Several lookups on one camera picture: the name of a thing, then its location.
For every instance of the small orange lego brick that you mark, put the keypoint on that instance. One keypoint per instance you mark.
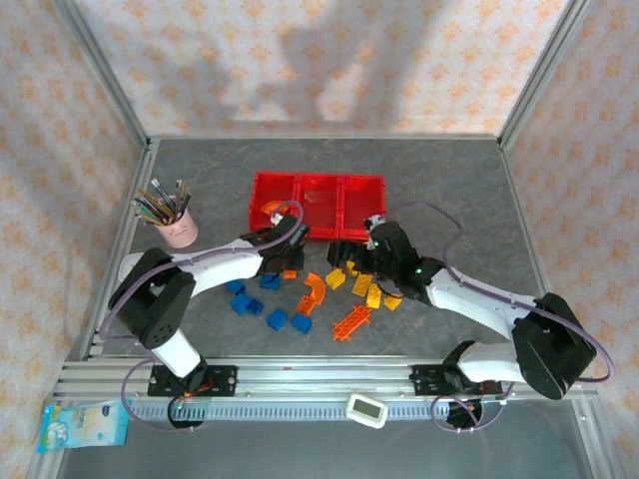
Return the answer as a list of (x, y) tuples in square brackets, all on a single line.
[(289, 274)]

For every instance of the orange curved lego piece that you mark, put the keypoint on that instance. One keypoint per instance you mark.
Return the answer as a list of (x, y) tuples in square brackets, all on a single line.
[(272, 205), (319, 287)]

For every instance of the long orange lego plate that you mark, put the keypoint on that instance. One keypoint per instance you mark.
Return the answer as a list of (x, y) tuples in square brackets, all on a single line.
[(352, 323)]

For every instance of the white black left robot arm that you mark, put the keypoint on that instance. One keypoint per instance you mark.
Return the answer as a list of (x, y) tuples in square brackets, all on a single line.
[(219, 259)]

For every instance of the small yellow lego brick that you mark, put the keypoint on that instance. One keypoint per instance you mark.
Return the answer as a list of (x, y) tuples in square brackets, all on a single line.
[(351, 267)]

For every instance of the blue lego brick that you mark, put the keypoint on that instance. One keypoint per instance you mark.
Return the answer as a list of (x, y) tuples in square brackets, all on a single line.
[(276, 319), (234, 287), (256, 307), (270, 282), (241, 303), (301, 324)]

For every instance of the pink pencil cup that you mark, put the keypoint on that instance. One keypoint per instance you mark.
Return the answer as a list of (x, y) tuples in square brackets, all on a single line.
[(181, 234)]

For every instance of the wooden pencil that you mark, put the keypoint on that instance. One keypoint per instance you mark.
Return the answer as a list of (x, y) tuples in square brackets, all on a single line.
[(155, 202), (150, 212), (178, 199), (164, 198), (185, 204)]

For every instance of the white digital timer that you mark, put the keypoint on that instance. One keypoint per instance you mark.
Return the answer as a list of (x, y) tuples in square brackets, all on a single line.
[(367, 410)]

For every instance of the blue wipes packet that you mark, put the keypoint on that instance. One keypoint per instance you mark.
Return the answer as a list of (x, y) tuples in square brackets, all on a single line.
[(82, 429)]

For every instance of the aluminium frame rail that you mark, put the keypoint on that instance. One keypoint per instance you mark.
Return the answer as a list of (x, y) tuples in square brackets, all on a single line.
[(142, 174), (520, 199), (324, 137)]

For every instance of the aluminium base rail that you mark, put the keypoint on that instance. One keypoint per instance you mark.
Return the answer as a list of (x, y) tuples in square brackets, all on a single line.
[(324, 374)]

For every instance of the aluminium frame post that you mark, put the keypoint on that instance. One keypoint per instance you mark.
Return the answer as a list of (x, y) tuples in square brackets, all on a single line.
[(107, 75), (543, 75)]

